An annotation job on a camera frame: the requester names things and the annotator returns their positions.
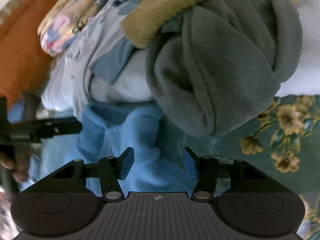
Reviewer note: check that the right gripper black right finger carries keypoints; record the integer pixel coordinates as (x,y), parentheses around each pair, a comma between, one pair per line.
(243,176)

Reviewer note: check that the folded pastel patterned quilt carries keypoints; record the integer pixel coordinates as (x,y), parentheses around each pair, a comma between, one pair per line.
(64,22)

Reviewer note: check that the blue fabric beside bed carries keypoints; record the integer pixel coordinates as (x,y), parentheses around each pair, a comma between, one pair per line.
(15,114)

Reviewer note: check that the light blue floral duvet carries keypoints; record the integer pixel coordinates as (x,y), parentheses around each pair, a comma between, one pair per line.
(72,85)

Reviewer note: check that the person's left hand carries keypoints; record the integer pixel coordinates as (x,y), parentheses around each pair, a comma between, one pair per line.
(17,160)

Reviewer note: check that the dusty blue cloth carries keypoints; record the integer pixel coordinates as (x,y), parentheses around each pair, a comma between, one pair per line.
(112,62)

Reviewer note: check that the grey sweatshirt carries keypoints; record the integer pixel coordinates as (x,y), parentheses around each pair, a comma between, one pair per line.
(220,63)

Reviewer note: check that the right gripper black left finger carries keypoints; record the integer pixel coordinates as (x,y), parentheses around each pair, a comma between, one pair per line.
(72,177)

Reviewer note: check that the blue fleece garment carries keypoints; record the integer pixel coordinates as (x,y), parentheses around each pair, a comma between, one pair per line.
(109,130)

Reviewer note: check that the orange wooden headboard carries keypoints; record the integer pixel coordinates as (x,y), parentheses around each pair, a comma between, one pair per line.
(24,65)

